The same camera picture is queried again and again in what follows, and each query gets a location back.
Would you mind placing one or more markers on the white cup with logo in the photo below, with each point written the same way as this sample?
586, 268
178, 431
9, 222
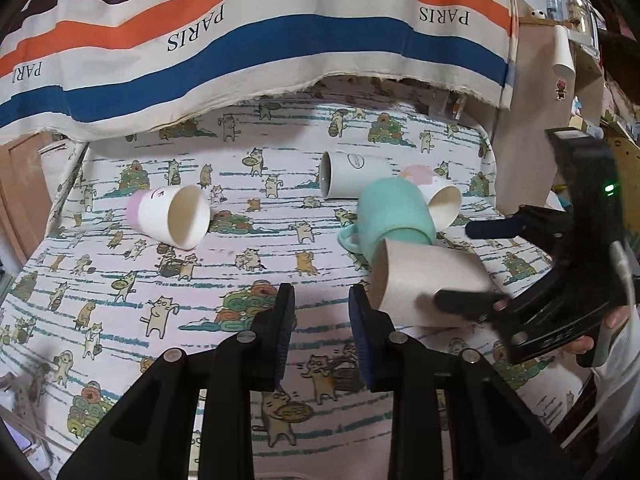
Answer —
343, 176

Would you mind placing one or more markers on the wooden shelf unit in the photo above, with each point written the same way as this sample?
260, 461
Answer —
526, 169

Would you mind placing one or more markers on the glass jar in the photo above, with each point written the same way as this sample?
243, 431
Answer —
580, 13

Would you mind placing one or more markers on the white wall lamp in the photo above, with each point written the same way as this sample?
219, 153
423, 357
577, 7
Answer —
562, 58

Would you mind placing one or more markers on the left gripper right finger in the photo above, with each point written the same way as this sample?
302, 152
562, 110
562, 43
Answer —
392, 361

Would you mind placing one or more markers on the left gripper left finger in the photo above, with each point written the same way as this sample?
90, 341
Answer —
250, 361

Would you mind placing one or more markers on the cartoon cat bed sheet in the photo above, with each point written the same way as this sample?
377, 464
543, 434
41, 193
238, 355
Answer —
98, 301

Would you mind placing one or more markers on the white pink mug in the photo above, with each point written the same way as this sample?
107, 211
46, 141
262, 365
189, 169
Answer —
443, 199

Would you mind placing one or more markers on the teal ceramic mug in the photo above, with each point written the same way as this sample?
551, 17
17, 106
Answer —
391, 208

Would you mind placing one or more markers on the beige ceramic cup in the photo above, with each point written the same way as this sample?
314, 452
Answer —
405, 278

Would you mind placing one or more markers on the grey sleeve forearm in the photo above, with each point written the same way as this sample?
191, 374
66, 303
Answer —
618, 387

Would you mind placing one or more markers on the white cup with pink base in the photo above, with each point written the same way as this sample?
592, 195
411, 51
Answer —
176, 215

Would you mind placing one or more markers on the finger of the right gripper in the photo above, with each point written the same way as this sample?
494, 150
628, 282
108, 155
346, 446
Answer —
493, 229
473, 306

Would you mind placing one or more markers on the striped Paris fabric curtain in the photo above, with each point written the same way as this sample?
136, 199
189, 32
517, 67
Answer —
99, 69

